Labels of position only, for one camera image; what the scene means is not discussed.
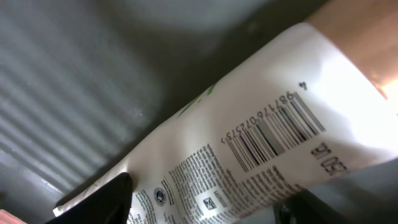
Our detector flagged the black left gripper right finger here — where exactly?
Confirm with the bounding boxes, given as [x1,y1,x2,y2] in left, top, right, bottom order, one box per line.
[273,190,350,224]

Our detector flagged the dark grey plastic basket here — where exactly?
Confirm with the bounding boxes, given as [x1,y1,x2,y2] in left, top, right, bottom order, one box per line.
[1,1,397,223]

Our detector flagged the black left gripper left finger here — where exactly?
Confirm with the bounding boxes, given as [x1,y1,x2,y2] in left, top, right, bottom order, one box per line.
[46,172,133,224]

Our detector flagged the white tube gold cap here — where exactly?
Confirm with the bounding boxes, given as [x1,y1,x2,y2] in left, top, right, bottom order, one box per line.
[52,0,398,224]

